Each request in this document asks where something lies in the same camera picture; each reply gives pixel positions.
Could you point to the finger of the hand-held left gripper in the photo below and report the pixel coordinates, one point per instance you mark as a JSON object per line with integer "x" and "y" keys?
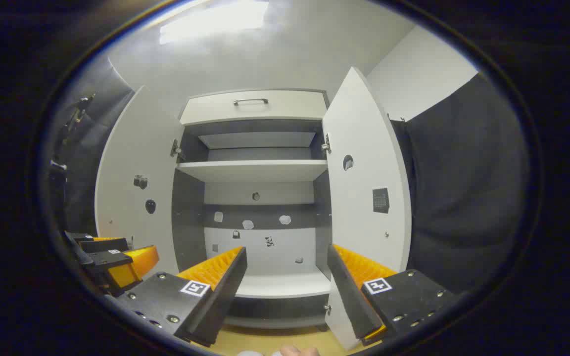
{"x": 102, "y": 244}
{"x": 136, "y": 262}

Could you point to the ceiling light panel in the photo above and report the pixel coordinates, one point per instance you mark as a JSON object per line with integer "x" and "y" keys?
{"x": 215, "y": 20}

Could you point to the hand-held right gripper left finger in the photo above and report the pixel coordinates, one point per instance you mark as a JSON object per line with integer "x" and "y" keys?
{"x": 225, "y": 291}

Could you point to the white cabinet shelf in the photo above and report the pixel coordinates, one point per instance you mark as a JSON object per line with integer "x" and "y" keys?
{"x": 255, "y": 140}
{"x": 250, "y": 170}

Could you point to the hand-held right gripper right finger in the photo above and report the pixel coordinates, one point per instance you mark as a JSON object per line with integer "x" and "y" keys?
{"x": 349, "y": 291}

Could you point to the black backdrop cloth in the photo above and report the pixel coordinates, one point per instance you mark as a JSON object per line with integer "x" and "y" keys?
{"x": 463, "y": 188}
{"x": 92, "y": 148}

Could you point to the white cabinet drawer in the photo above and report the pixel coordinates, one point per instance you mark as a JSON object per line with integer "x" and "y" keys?
{"x": 206, "y": 109}

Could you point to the white canvas shoe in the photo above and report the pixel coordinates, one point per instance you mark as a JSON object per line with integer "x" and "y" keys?
{"x": 250, "y": 353}

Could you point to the white door with camera sticker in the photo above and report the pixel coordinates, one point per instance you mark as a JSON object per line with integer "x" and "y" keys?
{"x": 131, "y": 148}

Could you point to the black backdrop clip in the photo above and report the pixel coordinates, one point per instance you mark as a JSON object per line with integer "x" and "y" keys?
{"x": 397, "y": 118}

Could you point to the white shoe cabinet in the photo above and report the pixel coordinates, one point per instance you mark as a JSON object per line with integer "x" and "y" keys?
{"x": 275, "y": 287}

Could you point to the white door with cat sticker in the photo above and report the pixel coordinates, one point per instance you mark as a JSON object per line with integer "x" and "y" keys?
{"x": 364, "y": 148}

